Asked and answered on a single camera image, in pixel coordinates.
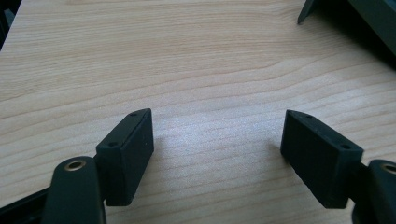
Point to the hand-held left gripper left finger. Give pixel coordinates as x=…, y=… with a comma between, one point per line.
x=124, y=168

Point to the dark angular object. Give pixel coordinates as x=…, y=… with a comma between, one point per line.
x=378, y=21

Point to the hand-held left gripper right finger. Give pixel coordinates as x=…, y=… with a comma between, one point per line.
x=320, y=165

